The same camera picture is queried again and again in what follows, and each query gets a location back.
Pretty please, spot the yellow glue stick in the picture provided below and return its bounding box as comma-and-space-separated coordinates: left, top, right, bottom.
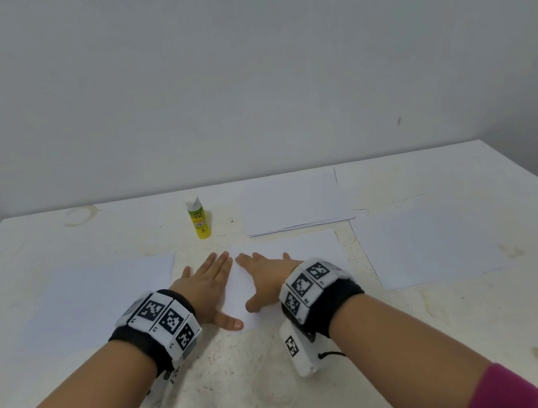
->
185, 195, 214, 242

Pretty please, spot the stack of white paper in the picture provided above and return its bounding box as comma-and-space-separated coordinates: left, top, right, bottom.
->
14, 251, 187, 355
351, 193, 512, 296

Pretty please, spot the person's left hand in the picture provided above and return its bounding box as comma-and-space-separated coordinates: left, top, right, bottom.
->
165, 249, 246, 340

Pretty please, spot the person's right hand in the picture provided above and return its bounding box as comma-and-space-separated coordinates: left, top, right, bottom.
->
234, 245, 311, 316

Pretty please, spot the glued white paper sheet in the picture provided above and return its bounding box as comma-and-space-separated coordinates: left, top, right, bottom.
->
238, 163, 359, 238
210, 225, 362, 335

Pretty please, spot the black cable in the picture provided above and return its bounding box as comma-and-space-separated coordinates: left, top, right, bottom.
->
318, 347, 348, 364

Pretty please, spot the black marker wristband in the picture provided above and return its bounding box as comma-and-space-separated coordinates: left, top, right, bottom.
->
102, 283, 209, 381
274, 252, 372, 346

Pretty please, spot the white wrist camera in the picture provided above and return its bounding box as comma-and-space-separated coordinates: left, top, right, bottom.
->
137, 361, 191, 408
277, 314, 326, 381

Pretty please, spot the person's right forearm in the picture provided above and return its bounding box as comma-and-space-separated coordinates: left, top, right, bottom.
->
324, 276, 503, 408

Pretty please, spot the pink sleeve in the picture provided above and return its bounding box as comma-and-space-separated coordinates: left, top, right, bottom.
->
458, 356, 538, 408

